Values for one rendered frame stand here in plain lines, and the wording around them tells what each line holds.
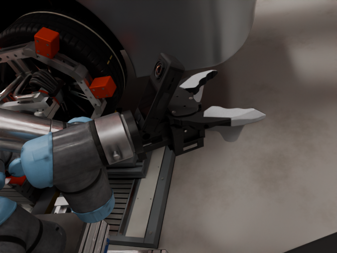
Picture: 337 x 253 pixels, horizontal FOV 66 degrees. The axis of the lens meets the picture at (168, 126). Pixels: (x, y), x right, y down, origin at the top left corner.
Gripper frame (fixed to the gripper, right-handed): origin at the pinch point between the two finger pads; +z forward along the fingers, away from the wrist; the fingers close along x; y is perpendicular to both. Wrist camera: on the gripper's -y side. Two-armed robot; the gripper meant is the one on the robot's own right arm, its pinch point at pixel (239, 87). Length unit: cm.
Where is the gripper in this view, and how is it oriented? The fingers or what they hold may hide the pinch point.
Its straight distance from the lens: 45.8
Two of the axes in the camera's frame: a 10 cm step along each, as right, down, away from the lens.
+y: 1.1, 7.4, 6.6
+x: 3.5, 5.9, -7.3
